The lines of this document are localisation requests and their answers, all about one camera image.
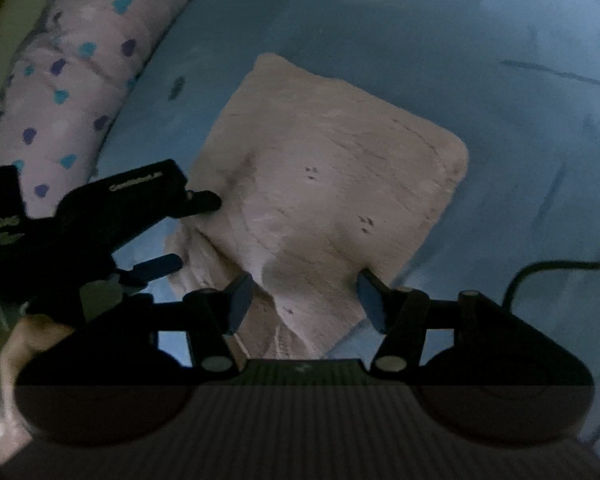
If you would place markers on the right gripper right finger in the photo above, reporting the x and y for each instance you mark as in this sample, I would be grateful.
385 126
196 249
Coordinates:
396 314

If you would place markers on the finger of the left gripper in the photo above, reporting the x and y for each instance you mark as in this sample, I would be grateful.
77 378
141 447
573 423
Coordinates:
201 202
148 271

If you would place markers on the blue dandelion bed sheet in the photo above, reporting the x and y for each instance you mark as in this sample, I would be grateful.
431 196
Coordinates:
517 80

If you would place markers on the person's left hand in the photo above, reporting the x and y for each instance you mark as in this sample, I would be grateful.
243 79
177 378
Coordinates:
31 336

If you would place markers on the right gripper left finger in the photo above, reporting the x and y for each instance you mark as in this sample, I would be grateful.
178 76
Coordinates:
212 315

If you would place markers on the pink heart-print rolled quilt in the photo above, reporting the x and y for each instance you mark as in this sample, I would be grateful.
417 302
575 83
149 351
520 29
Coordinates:
67 83

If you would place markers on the pink knit cardigan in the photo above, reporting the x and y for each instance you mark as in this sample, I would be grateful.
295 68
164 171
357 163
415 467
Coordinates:
318 181

